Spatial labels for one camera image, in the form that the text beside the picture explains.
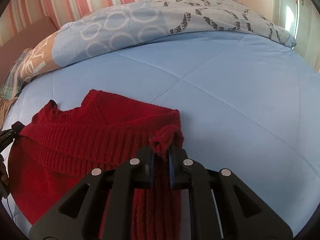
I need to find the patterned blue and orange duvet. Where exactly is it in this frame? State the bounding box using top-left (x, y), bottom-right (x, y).
top-left (19, 0), bottom-right (298, 83)

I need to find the red knitted sweater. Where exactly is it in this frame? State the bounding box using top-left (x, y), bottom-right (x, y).
top-left (7, 89), bottom-right (185, 240)

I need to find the plaid pillow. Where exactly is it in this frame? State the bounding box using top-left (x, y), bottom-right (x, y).
top-left (0, 49), bottom-right (30, 99)

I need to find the pink bed headboard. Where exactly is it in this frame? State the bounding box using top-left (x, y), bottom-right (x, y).
top-left (0, 16), bottom-right (60, 85)

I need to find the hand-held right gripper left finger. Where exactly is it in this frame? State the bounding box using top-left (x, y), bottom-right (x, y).
top-left (29, 147), bottom-right (156, 240)

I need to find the brown cloth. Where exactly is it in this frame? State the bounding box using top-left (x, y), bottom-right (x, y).
top-left (0, 97), bottom-right (17, 123)

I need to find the white wardrobe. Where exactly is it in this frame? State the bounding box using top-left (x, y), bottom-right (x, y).
top-left (271, 0), bottom-right (320, 72)

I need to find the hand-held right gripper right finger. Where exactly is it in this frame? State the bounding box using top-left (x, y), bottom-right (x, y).
top-left (169, 147), bottom-right (293, 240)

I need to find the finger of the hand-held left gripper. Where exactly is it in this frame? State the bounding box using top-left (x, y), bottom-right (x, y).
top-left (0, 121), bottom-right (25, 153)

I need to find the blue quilted bed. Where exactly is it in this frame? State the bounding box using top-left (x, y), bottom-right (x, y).
top-left (0, 31), bottom-right (320, 240)

